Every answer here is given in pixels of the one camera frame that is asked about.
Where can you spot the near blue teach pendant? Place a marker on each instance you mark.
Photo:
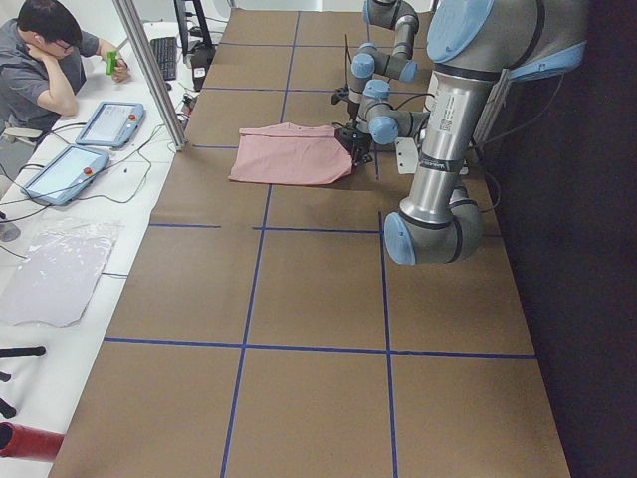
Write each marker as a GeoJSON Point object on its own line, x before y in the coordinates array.
{"type": "Point", "coordinates": [66, 176]}

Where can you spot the pink Snoopy t-shirt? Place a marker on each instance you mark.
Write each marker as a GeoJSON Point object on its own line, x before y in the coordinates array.
{"type": "Point", "coordinates": [290, 154]}

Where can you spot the blue teach pendant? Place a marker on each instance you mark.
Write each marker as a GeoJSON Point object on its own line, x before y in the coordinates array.
{"type": "Point", "coordinates": [113, 124]}
{"type": "Point", "coordinates": [66, 176]}

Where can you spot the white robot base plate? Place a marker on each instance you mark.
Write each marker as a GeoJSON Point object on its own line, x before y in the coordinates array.
{"type": "Point", "coordinates": [406, 155]}

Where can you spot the black keyboard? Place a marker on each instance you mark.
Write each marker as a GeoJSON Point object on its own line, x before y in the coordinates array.
{"type": "Point", "coordinates": [164, 50]}

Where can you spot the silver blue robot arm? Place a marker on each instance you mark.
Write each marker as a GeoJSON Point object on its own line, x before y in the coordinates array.
{"type": "Point", "coordinates": [471, 45]}
{"type": "Point", "coordinates": [393, 45]}

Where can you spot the red cylinder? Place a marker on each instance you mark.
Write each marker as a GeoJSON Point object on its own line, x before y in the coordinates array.
{"type": "Point", "coordinates": [22, 442]}

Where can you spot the aluminium frame post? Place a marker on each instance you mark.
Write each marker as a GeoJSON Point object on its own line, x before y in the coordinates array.
{"type": "Point", "coordinates": [136, 36]}

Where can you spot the green plastic tool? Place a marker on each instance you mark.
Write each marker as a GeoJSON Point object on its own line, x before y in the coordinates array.
{"type": "Point", "coordinates": [111, 62]}

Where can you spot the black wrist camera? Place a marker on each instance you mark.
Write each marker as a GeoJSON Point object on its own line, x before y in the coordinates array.
{"type": "Point", "coordinates": [340, 95]}

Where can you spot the white foam sheet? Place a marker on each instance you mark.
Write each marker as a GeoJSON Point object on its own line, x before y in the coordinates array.
{"type": "Point", "coordinates": [54, 283]}

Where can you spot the seated person grey shirt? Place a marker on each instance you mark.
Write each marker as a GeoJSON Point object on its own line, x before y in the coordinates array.
{"type": "Point", "coordinates": [42, 52]}

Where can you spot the far blue teach pendant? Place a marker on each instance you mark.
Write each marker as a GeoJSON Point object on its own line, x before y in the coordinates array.
{"type": "Point", "coordinates": [113, 124]}

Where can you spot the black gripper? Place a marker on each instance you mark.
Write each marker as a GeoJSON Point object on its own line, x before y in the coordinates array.
{"type": "Point", "coordinates": [359, 147]}

